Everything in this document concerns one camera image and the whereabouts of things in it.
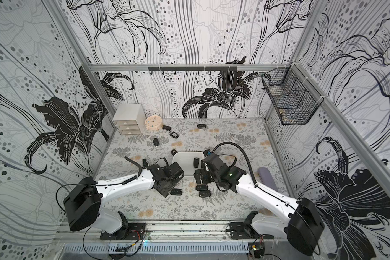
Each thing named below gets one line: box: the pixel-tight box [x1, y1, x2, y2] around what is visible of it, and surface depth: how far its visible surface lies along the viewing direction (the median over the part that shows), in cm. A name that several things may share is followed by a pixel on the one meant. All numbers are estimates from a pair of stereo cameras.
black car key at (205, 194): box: [198, 190, 212, 198], surface depth 85 cm
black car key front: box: [170, 188, 183, 196], surface depth 85 cm
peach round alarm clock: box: [144, 115, 164, 132], surface depth 116 cm
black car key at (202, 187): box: [195, 184, 208, 191], surface depth 87 cm
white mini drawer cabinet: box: [112, 103, 146, 136], surface depth 109 cm
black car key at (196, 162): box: [193, 157, 200, 169], surface depth 97 cm
